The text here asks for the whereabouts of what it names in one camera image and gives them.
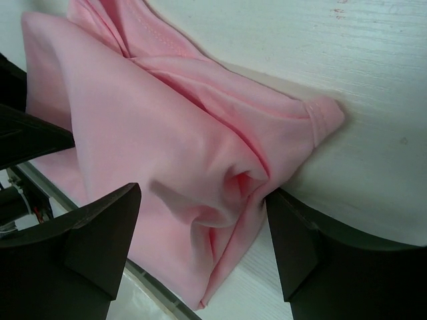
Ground pink t shirt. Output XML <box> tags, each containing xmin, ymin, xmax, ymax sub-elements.
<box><xmin>21</xmin><ymin>1</ymin><xmax>344</xmax><ymax>310</ymax></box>

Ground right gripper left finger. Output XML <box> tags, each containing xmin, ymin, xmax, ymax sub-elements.
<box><xmin>1</xmin><ymin>183</ymin><xmax>141</xmax><ymax>319</ymax></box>

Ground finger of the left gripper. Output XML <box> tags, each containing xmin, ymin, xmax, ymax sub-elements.
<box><xmin>0</xmin><ymin>54</ymin><xmax>27</xmax><ymax>112</ymax></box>
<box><xmin>1</xmin><ymin>105</ymin><xmax>75</xmax><ymax>169</ymax></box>

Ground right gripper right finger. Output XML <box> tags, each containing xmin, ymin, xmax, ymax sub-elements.
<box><xmin>266</xmin><ymin>189</ymin><xmax>426</xmax><ymax>320</ymax></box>

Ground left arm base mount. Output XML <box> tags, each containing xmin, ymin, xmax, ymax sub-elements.
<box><xmin>1</xmin><ymin>167</ymin><xmax>53</xmax><ymax>238</ymax></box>

